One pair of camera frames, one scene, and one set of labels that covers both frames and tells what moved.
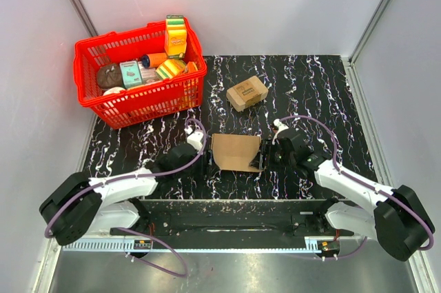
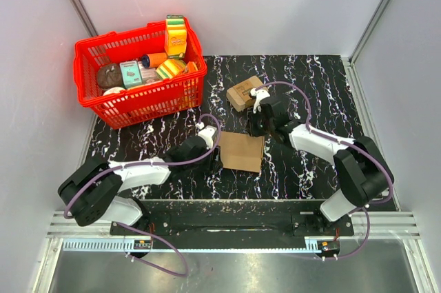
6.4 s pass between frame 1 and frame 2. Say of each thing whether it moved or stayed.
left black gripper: moved
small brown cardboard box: stayed
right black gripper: moved
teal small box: stayed
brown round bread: stayed
